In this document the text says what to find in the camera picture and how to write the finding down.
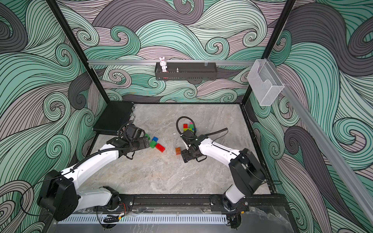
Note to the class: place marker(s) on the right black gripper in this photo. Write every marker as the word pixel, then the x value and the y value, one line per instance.
pixel 186 157

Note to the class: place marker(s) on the black wall shelf tray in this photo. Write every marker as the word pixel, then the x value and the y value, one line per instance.
pixel 185 71

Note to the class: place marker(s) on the right wall aluminium rail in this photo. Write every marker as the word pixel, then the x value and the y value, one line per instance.
pixel 348 176

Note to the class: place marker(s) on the white pink bunny figurine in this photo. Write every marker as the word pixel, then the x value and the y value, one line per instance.
pixel 163 64

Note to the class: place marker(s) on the orange lego brick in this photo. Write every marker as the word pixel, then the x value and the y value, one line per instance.
pixel 178 151

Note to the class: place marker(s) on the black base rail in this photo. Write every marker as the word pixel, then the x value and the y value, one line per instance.
pixel 213 202

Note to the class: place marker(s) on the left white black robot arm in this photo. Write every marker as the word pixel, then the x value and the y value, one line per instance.
pixel 60 194

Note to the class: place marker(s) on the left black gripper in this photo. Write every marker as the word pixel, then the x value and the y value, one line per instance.
pixel 142 143

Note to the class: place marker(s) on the red long lego brick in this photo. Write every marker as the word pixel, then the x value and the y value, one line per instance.
pixel 160 148

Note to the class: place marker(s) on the black case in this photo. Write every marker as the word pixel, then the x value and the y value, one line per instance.
pixel 115 115

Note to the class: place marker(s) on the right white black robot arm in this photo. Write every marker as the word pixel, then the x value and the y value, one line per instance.
pixel 247 172

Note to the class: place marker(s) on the white slotted cable duct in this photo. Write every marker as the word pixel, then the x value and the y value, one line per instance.
pixel 150 219

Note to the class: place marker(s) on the clear acrylic wall holder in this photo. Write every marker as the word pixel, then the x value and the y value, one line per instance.
pixel 265 82

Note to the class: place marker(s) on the horizontal aluminium rail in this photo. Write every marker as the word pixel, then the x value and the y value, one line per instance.
pixel 133 62

